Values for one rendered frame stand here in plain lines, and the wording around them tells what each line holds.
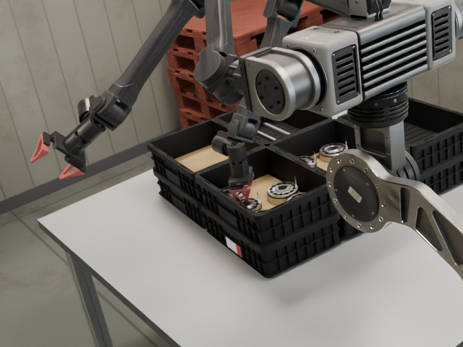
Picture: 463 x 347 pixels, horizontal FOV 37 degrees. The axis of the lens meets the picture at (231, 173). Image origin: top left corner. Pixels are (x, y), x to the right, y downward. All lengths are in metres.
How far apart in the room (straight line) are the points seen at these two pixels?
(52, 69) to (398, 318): 3.17
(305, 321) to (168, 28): 0.86
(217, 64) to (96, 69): 3.23
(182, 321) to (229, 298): 0.16
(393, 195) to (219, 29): 0.54
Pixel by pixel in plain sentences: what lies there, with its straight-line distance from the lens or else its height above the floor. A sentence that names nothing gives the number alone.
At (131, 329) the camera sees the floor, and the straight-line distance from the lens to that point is 3.21.
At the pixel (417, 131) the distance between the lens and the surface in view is 2.62.
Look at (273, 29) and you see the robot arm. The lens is 2.07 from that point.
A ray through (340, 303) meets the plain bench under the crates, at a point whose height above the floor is 0.70.
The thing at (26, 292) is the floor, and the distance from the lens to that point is 3.73.
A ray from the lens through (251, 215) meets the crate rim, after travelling 1.98.
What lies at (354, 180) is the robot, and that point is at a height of 1.17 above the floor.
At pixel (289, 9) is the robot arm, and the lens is 2.08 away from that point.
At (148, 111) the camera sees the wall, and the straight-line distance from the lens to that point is 4.91.
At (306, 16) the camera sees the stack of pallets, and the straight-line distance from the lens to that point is 4.34.
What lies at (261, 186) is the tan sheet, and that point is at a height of 0.83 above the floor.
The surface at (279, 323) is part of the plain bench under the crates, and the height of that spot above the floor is 0.70.
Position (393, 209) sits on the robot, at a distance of 1.52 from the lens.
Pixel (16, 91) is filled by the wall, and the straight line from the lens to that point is 4.49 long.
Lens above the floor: 1.90
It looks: 26 degrees down
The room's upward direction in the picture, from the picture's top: 10 degrees counter-clockwise
